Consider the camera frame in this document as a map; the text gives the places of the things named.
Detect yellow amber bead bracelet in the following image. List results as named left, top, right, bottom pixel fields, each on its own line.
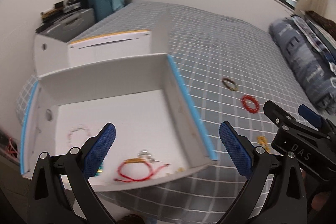
left=256, top=135, right=271, bottom=153

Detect pink bead bracelet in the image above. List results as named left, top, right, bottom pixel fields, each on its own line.
left=67, top=124, right=91, bottom=148

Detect red cord bracelet gold tube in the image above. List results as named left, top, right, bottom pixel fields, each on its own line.
left=114, top=158, right=170, bottom=183

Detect white pearl earrings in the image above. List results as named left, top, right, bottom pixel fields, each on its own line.
left=138, top=149, right=161, bottom=164

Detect person's left hand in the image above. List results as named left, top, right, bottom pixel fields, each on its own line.
left=302, top=170, right=335, bottom=223

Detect folded blue patterned duvet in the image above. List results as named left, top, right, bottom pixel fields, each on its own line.
left=269, top=17, right=335, bottom=115

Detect grey checked bed sheet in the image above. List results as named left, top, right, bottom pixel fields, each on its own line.
left=15, top=1, right=336, bottom=224

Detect blue grey patterned pillow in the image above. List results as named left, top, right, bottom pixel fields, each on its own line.
left=292, top=15, right=335, bottom=74

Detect white cardboard box blue yellow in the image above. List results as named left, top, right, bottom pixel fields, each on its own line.
left=20, top=27, right=217, bottom=192

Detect grey suitcase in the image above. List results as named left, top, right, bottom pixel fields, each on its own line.
left=35, top=9, right=95, bottom=43

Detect dark clutter pile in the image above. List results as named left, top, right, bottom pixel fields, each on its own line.
left=41, top=0, right=88, bottom=23

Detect teal suitcase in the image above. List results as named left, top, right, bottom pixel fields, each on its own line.
left=87, top=0, right=114, bottom=23

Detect red bead bracelet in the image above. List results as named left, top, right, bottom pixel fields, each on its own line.
left=240, top=94, right=261, bottom=114

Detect brown wooden bead bracelet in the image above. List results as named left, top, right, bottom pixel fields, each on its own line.
left=221, top=77, right=239, bottom=92

